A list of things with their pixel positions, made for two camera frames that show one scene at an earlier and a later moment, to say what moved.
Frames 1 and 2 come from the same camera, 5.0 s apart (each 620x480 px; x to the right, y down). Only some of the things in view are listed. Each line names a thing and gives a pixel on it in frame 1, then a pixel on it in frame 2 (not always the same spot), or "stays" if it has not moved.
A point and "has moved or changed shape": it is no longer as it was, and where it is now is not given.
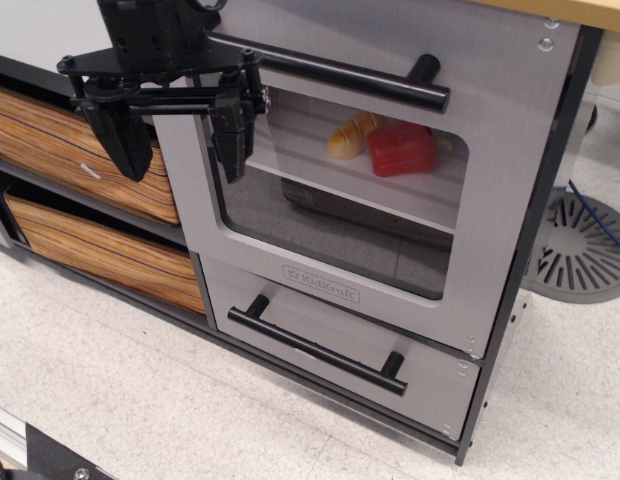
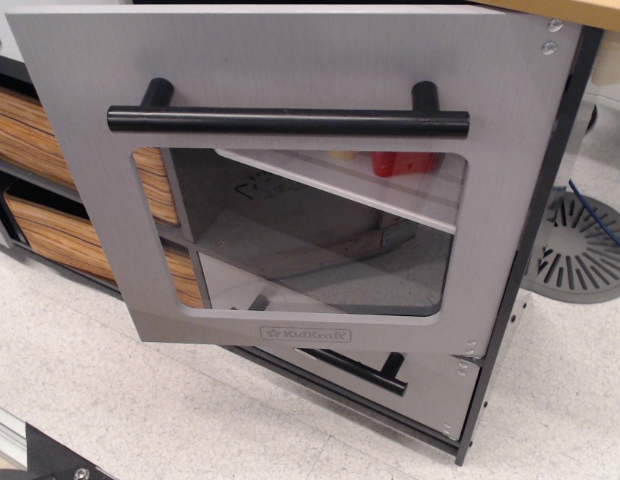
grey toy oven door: [367, 203] has moved or changed shape
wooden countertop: [611, 15] stays
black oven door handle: [420, 88] to [155, 116]
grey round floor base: [575, 258] stays
